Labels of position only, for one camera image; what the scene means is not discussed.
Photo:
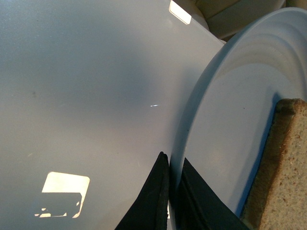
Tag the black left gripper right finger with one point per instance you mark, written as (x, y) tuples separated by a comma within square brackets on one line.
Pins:
[(199, 208)]

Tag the slice of brown bread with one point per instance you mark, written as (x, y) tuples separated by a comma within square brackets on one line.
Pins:
[(278, 196)]

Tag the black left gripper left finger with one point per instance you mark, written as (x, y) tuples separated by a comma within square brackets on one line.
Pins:
[(149, 210)]

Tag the light blue round plate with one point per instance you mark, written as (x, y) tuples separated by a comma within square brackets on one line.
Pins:
[(225, 123)]

